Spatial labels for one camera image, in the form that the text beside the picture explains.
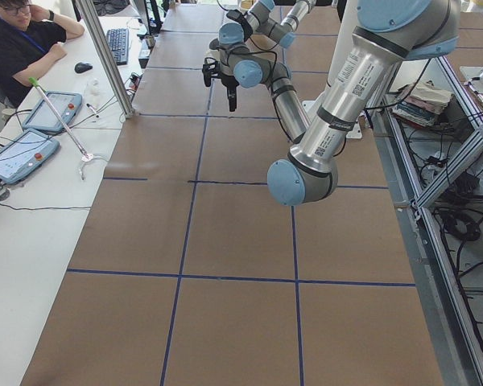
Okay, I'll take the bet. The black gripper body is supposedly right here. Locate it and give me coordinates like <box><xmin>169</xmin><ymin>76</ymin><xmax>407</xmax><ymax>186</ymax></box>
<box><xmin>221</xmin><ymin>74</ymin><xmax>239</xmax><ymax>95</ymax></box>

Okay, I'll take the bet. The teach pendant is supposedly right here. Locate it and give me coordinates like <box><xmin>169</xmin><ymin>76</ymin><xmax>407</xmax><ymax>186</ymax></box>
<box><xmin>0</xmin><ymin>129</ymin><xmax>60</xmax><ymax>185</ymax></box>
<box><xmin>21</xmin><ymin>91</ymin><xmax>84</xmax><ymax>136</ymax></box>

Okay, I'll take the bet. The black camera cable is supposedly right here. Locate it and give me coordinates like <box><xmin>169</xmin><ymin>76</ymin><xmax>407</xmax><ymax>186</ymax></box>
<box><xmin>225</xmin><ymin>46</ymin><xmax>291</xmax><ymax>88</ymax></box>

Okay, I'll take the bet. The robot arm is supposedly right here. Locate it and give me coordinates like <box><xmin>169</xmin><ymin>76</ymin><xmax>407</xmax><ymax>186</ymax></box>
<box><xmin>202</xmin><ymin>1</ymin><xmax>460</xmax><ymax>206</ymax></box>
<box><xmin>218</xmin><ymin>1</ymin><xmax>316</xmax><ymax>48</ymax></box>

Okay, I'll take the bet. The far teach pendant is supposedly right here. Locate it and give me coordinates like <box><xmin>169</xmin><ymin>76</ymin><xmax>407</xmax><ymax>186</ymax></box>
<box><xmin>21</xmin><ymin>91</ymin><xmax>84</xmax><ymax>136</ymax></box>

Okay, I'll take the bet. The aluminium frame post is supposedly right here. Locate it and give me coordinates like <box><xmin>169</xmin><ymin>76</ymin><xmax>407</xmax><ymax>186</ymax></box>
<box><xmin>74</xmin><ymin>0</ymin><xmax>134</xmax><ymax>119</ymax></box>

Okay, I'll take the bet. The aluminium side frame rail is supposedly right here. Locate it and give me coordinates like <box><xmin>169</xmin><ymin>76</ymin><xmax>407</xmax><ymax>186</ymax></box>
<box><xmin>369</xmin><ymin>55</ymin><xmax>483</xmax><ymax>386</ymax></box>

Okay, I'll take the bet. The stack of books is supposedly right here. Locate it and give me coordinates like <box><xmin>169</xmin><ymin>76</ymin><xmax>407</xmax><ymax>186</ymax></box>
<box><xmin>392</xmin><ymin>81</ymin><xmax>453</xmax><ymax>127</ymax></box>

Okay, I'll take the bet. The seated person black shirt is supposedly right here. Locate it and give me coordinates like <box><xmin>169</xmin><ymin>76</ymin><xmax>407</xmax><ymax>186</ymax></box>
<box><xmin>0</xmin><ymin>1</ymin><xmax>85</xmax><ymax>108</ymax></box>

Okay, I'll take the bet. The black computer mouse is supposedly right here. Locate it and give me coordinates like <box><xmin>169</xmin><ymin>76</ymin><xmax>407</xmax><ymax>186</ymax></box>
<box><xmin>74</xmin><ymin>62</ymin><xmax>93</xmax><ymax>74</ymax></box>

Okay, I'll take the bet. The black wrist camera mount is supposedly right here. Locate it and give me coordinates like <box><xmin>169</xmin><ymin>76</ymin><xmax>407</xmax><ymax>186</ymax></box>
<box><xmin>201</xmin><ymin>56</ymin><xmax>221</xmax><ymax>88</ymax></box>

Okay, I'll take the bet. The near teach pendant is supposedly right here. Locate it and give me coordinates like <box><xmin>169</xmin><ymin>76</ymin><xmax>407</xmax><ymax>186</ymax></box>
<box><xmin>0</xmin><ymin>129</ymin><xmax>60</xmax><ymax>185</ymax></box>

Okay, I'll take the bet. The purple grabber stick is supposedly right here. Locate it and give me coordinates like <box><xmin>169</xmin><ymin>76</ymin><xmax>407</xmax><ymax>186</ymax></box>
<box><xmin>28</xmin><ymin>77</ymin><xmax>109</xmax><ymax>180</ymax></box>

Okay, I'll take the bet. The black keyboard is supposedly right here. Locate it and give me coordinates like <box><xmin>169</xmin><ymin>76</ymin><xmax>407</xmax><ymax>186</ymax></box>
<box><xmin>105</xmin><ymin>28</ymin><xmax>130</xmax><ymax>65</ymax></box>

